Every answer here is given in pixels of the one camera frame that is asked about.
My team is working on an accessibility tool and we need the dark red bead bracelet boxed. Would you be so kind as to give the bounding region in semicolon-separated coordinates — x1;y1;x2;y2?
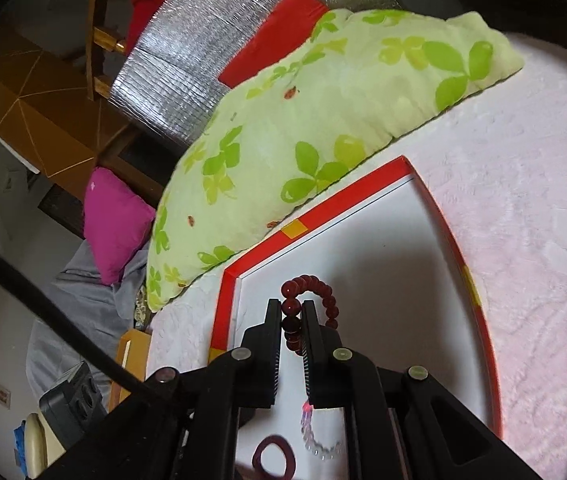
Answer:
280;273;340;357

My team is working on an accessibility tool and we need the red shallow box tray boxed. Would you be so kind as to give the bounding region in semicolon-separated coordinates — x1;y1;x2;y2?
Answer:
206;155;504;480

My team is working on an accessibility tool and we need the orange box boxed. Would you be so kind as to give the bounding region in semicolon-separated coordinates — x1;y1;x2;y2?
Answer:
108;330;151;412

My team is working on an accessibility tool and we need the grey blanket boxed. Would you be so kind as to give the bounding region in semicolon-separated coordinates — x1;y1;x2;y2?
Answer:
26;242;149;398

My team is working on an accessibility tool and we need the magenta pillow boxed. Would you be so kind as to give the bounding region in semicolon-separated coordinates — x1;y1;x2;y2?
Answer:
84;167;156;285

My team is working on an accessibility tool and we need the silver foil insulation sheet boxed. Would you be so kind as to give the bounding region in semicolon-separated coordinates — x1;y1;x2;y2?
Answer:
109;0;399;154

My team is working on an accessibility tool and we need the green floral pillow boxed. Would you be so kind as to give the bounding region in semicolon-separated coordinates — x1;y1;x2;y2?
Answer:
146;9;523;311

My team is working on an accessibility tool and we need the red cushion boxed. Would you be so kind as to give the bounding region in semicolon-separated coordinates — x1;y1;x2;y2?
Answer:
218;0;329;89

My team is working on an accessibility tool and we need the wooden stair railing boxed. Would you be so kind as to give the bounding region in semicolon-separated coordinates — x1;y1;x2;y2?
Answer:
85;0;126;101

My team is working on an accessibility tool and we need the pink white bead bracelet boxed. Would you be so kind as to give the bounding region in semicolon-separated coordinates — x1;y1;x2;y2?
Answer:
298;401;343;461

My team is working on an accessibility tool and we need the dark maroon hair tie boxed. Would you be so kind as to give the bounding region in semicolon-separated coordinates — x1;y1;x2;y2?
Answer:
251;434;299;480

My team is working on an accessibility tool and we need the black cable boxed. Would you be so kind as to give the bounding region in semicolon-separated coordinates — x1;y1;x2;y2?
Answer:
0;231;150;396

